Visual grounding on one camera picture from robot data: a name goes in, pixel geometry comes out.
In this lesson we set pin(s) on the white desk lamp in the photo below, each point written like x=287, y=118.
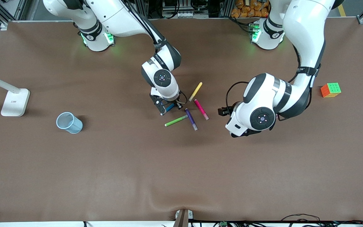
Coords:
x=15, y=102

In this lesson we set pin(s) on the white table corner bracket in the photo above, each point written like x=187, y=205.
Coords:
x=3, y=26
x=362, y=20

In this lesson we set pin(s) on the pink marker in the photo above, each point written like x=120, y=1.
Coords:
x=201, y=109

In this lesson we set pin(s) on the small green connector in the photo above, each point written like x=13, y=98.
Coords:
x=223, y=224

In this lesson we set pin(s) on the orange packets pile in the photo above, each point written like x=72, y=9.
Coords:
x=247, y=9

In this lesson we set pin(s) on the light blue plastic cup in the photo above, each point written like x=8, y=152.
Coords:
x=74, y=126

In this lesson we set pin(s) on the yellow marker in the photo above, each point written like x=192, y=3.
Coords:
x=195, y=91

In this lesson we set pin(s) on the colourful puzzle cube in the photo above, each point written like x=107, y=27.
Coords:
x=330, y=90

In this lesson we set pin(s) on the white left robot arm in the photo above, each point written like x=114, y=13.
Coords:
x=304, y=28

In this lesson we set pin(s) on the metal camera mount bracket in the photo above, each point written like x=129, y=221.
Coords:
x=183, y=217

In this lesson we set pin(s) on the blue marker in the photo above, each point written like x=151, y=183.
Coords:
x=169, y=108

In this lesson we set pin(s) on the purple marker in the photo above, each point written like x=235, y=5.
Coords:
x=191, y=119

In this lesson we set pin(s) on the green marker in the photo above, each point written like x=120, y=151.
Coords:
x=175, y=120

